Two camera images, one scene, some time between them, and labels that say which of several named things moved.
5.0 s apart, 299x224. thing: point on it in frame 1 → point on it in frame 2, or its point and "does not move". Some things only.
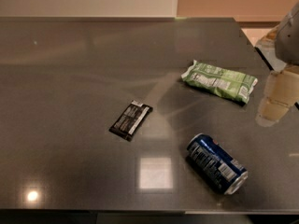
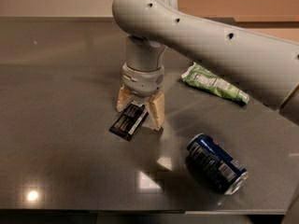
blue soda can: x=216 y=164 does not move
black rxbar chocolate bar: x=132 y=119 does not move
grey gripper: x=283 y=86 → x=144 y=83
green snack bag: x=220 y=81 does not move
